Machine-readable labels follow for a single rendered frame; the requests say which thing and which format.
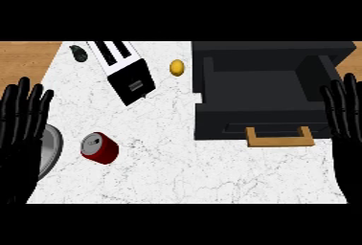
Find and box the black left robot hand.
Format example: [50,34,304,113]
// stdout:
[0,76,54,205]

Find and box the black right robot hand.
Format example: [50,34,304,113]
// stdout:
[317,73,362,205]

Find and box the red soda can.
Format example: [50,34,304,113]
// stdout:
[79,131,119,166]

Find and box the dark grey open drawer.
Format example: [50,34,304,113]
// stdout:
[191,56,345,141]

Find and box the grey round plate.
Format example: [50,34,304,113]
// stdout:
[36,123,64,182]

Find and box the dark green avocado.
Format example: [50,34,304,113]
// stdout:
[67,44,88,63]

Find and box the dark grey cabinet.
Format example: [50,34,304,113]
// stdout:
[190,41,357,103]

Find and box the black and white toaster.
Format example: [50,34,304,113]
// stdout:
[85,41,156,107]

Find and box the yellow lemon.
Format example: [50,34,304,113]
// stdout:
[168,58,184,78]

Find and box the wooden drawer handle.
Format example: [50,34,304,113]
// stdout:
[245,125,314,148]

